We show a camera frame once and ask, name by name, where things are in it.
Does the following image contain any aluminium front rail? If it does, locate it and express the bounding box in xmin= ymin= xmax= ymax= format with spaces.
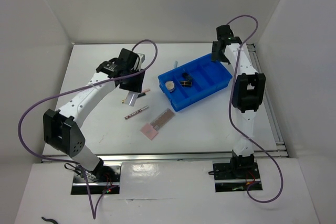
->
xmin=41 ymin=151 xmax=287 ymax=163

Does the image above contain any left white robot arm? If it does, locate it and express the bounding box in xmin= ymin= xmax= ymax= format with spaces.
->
xmin=43 ymin=49 xmax=145 ymax=182

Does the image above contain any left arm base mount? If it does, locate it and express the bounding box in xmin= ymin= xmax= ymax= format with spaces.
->
xmin=64 ymin=163 xmax=121 ymax=195

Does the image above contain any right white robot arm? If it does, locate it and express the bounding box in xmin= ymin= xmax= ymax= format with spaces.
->
xmin=211 ymin=25 xmax=266 ymax=178

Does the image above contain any clear white lotion bottle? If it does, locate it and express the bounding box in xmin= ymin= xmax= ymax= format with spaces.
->
xmin=124 ymin=91 xmax=139 ymax=106

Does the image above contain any blue plastic organizer tray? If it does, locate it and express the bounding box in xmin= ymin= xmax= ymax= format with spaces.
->
xmin=158 ymin=54 xmax=232 ymax=112

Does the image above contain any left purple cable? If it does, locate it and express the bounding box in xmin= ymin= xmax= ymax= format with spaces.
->
xmin=18 ymin=39 xmax=159 ymax=220

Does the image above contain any pink square compact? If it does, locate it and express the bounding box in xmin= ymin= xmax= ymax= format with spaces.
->
xmin=140 ymin=124 xmax=158 ymax=140

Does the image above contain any brown eyeshadow palette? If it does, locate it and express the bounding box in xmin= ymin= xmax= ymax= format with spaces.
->
xmin=150 ymin=109 xmax=175 ymax=131

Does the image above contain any black gold lipstick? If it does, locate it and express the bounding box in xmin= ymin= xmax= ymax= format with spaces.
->
xmin=179 ymin=81 xmax=192 ymax=88
xmin=182 ymin=72 xmax=193 ymax=82

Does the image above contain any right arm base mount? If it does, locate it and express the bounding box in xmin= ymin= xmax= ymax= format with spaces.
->
xmin=208 ymin=162 xmax=263 ymax=193

